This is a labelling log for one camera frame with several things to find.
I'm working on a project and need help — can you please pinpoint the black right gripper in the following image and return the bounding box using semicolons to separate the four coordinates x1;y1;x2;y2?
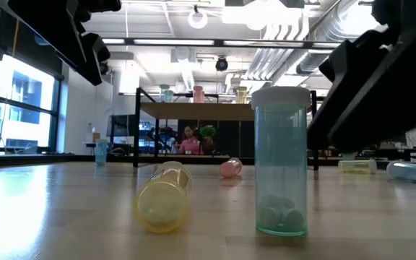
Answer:
307;0;416;152

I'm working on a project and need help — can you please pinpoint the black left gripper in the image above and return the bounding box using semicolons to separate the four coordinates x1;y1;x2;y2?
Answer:
7;0;122;86

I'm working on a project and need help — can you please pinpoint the blue medicine bottle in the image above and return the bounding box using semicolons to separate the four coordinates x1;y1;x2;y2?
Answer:
95;139;110;168
386;160;416;186

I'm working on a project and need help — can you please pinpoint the pink medicine bottle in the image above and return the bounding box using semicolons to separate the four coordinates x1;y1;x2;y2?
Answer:
219;157;243;179
192;85;205;104

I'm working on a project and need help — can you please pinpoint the wooden shelf with black legs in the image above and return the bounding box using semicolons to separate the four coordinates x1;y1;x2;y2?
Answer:
133;87;319;171

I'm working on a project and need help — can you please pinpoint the large window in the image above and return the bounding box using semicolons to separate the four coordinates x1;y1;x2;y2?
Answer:
0;53;64;157

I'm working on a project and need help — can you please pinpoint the long ceiling light bar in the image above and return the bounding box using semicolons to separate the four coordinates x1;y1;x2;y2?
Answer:
101;35;342;51

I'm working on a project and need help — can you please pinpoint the black computer monitor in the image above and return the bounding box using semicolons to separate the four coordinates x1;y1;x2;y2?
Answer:
106;114;137;138

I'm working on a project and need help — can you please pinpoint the person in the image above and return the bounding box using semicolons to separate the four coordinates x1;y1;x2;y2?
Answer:
178;126;204;155

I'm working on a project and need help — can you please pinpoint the green potted plant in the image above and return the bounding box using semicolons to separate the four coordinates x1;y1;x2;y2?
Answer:
199;125;217;152

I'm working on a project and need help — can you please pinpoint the yellow hanging strap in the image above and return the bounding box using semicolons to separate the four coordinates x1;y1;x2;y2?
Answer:
12;9;23;58

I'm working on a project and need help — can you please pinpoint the silver ventilation duct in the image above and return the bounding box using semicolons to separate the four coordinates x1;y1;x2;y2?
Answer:
276;0;375;75

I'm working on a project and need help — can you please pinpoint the white ring lamp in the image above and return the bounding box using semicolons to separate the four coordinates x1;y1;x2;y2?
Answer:
188;9;209;30

